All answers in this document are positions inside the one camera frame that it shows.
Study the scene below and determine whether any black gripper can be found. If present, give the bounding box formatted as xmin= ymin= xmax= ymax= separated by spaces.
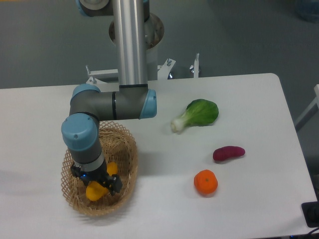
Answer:
xmin=70 ymin=161 xmax=123 ymax=196

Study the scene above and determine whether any yellow mango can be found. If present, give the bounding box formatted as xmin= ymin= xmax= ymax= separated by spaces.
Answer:
xmin=85 ymin=162 xmax=118 ymax=201

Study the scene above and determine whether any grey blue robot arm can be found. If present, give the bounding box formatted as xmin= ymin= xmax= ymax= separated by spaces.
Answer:
xmin=61 ymin=0 xmax=157 ymax=194

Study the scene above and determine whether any woven wicker basket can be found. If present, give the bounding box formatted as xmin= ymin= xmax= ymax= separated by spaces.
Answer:
xmin=61 ymin=121 xmax=138 ymax=217

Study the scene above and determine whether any orange tangerine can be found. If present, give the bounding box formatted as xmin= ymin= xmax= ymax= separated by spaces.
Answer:
xmin=193 ymin=169 xmax=218 ymax=195

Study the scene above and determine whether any green bok choy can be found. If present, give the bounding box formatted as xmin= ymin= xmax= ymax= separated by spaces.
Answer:
xmin=170 ymin=99 xmax=219 ymax=132

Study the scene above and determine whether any purple sweet potato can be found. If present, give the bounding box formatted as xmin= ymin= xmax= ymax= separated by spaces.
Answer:
xmin=212 ymin=146 xmax=246 ymax=162

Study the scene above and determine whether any black device at edge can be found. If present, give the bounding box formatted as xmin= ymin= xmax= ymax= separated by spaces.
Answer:
xmin=301 ymin=201 xmax=319 ymax=228

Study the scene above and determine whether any white metal base frame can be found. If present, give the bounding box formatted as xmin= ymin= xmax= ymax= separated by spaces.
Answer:
xmin=86 ymin=52 xmax=201 ymax=85

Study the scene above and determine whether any white frame at right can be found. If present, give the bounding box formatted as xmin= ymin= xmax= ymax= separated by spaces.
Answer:
xmin=294 ymin=84 xmax=319 ymax=132

